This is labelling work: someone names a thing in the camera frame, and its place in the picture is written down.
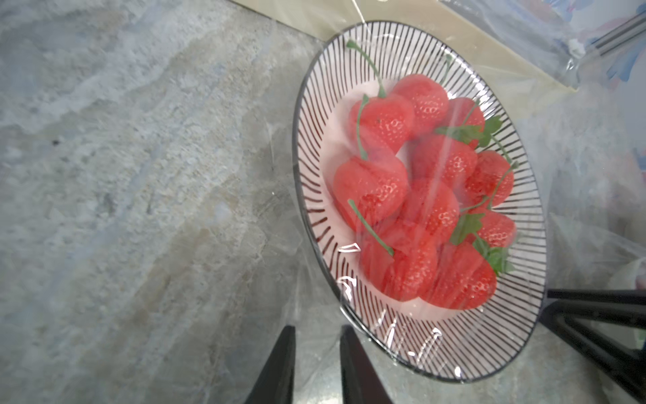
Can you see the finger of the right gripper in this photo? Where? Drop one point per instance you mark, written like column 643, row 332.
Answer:
column 619, row 297
column 623, row 365

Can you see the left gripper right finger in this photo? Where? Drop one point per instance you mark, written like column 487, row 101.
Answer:
column 360, row 382

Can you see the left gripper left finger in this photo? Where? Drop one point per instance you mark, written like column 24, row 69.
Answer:
column 275, row 384

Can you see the glass bowl of strawberries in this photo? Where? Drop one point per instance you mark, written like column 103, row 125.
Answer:
column 365, row 61

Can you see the cream plastic wrap dispenser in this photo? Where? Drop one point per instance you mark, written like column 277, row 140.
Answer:
column 521, row 87

